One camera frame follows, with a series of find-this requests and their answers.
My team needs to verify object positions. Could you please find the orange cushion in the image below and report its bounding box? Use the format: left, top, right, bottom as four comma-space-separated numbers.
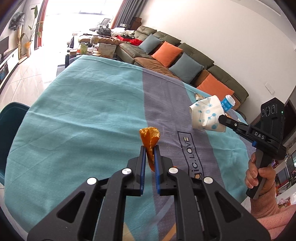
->
197, 74, 234, 99
152, 41, 183, 68

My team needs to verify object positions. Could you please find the blue cushion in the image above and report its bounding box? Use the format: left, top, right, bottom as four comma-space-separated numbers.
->
139, 34, 162, 54
169, 53, 204, 83

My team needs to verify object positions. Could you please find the white black TV cabinet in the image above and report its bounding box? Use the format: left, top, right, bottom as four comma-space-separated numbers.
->
0, 48, 19, 93

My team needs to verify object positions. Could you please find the left orange grey curtain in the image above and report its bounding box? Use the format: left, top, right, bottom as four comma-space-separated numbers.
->
34, 0, 49, 50

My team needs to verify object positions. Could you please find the brown seat pad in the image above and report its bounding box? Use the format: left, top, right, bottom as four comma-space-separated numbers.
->
134, 57, 181, 81

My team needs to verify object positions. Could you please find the white dotted paper cup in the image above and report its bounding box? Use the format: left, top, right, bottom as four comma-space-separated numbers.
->
189, 95, 226, 133

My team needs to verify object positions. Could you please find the blue white paper cup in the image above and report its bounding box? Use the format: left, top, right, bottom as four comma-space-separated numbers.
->
221, 94, 235, 113

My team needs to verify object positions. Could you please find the teal plastic trash bin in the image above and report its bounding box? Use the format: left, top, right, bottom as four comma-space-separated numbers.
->
0, 102, 30, 185

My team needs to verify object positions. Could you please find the pink sweater forearm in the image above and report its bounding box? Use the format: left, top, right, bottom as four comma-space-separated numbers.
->
250, 184, 295, 240

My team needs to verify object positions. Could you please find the orange cushion near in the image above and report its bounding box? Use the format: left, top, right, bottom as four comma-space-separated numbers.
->
197, 74, 234, 99

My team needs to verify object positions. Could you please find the person's right hand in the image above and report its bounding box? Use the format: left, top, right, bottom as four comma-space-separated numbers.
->
245, 153, 276, 196

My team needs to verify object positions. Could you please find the right orange grey curtain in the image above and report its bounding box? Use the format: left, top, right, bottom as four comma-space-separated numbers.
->
111, 0, 147, 29

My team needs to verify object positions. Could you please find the orange cushion far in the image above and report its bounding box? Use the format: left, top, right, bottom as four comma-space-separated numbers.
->
152, 41, 183, 68

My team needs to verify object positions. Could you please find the blue cushion far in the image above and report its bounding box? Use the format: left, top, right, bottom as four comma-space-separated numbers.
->
139, 34, 162, 54

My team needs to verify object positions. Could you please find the teal grey tablecloth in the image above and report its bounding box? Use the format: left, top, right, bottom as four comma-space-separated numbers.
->
4, 56, 254, 232

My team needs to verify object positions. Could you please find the brown ottoman bench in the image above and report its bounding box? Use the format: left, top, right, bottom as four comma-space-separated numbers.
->
78, 35, 124, 45

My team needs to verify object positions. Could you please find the orange grey curtain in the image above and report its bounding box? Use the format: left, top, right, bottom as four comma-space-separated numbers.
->
34, 0, 49, 50
111, 0, 147, 29

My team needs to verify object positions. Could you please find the cluttered coffee table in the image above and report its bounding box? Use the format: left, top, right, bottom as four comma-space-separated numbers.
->
56, 35, 118, 76

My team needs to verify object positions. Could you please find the green sectional sofa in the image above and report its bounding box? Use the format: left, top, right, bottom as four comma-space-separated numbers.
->
115, 26, 249, 110

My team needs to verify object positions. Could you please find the blue cushion near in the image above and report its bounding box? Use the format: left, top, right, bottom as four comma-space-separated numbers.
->
169, 53, 204, 83

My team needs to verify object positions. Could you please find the white yellow snack packet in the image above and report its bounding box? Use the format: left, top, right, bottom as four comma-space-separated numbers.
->
195, 93, 205, 101

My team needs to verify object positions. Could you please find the orange peel piece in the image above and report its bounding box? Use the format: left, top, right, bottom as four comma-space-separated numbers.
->
139, 126, 161, 172

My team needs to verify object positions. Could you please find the covered standing fan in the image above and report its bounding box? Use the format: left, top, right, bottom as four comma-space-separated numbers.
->
9, 11, 25, 59

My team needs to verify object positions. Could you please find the small black monitor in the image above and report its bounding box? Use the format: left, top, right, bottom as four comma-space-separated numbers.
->
0, 36, 9, 56

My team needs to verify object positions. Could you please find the tall green potted plant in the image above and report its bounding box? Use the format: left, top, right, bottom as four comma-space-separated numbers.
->
21, 4, 41, 57

